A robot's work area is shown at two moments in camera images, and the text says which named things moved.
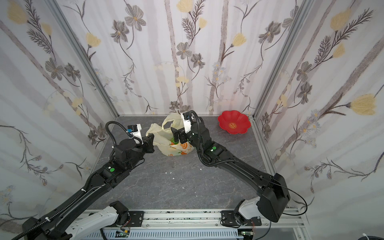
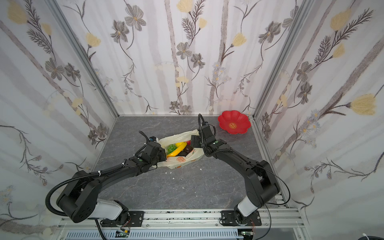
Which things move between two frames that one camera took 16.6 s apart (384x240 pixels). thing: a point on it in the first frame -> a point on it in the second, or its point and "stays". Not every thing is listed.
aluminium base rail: x=203 y=225 stays
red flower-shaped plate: x=234 y=122 stays
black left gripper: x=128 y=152 -> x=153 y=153
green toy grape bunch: x=173 y=140 -> x=171 y=148
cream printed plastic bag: x=162 y=137 -> x=176 y=161
